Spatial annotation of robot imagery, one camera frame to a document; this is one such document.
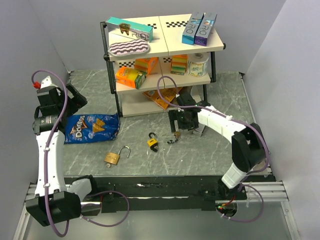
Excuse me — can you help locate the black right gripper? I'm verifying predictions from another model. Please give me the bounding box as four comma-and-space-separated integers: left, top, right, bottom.
168, 109, 199, 133

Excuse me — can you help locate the small brass padlock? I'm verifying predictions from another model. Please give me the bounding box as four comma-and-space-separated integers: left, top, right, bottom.
174, 131, 181, 140

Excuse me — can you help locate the key with panda keychain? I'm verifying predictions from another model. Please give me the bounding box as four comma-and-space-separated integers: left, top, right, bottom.
167, 138, 179, 145

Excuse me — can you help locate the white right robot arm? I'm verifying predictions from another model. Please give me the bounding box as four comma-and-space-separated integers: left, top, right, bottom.
168, 100, 269, 199

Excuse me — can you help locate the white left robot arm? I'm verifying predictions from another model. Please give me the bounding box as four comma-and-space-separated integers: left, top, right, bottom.
26, 83, 99, 227

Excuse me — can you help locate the brown seed bag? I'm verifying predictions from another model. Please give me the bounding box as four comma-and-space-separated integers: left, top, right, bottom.
175, 86, 192, 105

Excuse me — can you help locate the blue Doritos chip bag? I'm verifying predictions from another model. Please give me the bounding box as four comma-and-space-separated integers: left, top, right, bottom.
64, 113, 120, 144

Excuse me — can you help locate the orange snack packet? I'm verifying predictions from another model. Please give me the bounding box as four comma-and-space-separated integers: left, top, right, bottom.
142, 88, 177, 110

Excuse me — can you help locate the beige three-tier shelf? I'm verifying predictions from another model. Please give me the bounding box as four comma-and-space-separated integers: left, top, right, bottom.
100, 14, 226, 117

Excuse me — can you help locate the orange sponge box front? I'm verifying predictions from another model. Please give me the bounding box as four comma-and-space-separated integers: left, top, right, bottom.
115, 66, 146, 89

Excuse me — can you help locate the orange sponge box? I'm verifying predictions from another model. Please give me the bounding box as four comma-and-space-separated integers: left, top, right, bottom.
115, 66, 146, 89
134, 57, 158, 76

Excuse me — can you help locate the toilet paper roll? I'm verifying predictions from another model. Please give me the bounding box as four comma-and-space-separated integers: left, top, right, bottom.
186, 52, 210, 77

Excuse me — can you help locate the colourful sponge stack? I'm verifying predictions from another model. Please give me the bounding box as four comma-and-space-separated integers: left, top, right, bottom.
170, 54, 188, 75

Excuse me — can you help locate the orange sponge box rear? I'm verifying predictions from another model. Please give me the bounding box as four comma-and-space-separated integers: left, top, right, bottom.
134, 57, 158, 76

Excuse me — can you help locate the large brass padlock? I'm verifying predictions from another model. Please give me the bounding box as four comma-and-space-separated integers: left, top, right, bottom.
104, 145, 131, 168

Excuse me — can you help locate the teal toothpaste box lying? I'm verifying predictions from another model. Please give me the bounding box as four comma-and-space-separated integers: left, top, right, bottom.
106, 17, 154, 42

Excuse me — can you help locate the blue toothpaste box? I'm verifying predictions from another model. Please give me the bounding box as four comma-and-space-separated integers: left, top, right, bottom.
181, 11, 205, 45

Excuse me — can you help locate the purple toothpaste box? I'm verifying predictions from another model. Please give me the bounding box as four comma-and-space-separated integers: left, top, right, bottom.
194, 12, 217, 46

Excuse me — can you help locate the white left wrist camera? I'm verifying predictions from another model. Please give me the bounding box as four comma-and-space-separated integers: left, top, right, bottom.
33, 76, 57, 90

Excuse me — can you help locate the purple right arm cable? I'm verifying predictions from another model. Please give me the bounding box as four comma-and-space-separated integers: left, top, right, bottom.
157, 75, 271, 176

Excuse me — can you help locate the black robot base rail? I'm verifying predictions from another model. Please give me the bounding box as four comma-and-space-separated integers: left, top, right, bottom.
93, 175, 247, 213

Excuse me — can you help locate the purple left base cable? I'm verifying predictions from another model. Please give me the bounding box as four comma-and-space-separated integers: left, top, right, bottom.
78, 191, 131, 228

